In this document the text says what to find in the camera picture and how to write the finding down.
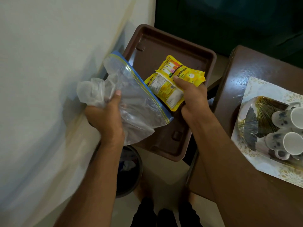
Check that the person's right hand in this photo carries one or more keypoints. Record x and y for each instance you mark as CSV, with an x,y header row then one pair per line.
x,y
194,101

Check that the person's left forearm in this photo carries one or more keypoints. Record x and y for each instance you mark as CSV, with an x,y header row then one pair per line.
x,y
94,184

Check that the clear zip plastic bag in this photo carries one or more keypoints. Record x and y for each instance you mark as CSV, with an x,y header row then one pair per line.
x,y
132,101

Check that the dark green sofa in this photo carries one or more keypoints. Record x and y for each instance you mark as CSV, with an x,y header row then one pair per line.
x,y
227,23

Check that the dark round waste bin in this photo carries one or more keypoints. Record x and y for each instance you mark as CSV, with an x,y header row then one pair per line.
x,y
129,171

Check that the brown wooden table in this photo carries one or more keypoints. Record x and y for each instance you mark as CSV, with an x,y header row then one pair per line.
x,y
248,103

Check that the person's left hand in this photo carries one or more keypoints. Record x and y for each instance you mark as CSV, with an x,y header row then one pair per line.
x,y
105,121

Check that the person's right thumb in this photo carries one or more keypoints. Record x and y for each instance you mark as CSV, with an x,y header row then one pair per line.
x,y
180,82

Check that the person's right forearm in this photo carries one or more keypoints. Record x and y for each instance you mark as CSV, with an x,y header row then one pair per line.
x,y
239,177

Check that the person's black trousers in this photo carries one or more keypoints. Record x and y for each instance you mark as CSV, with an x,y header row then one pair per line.
x,y
165,216

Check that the brown plastic tray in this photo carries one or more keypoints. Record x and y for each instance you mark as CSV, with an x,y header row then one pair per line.
x,y
163,92

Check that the white patterned table mat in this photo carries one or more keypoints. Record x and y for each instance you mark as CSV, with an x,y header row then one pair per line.
x,y
265,130

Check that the gold patterned glass tray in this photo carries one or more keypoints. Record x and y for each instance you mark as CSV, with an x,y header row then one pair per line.
x,y
258,122

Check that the yellow snack packet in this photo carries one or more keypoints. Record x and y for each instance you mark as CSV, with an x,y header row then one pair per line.
x,y
169,83

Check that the white spotted cup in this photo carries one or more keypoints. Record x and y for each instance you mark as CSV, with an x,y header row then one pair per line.
x,y
287,118
281,143

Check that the person's left thumb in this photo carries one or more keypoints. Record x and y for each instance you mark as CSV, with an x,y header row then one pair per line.
x,y
116,98

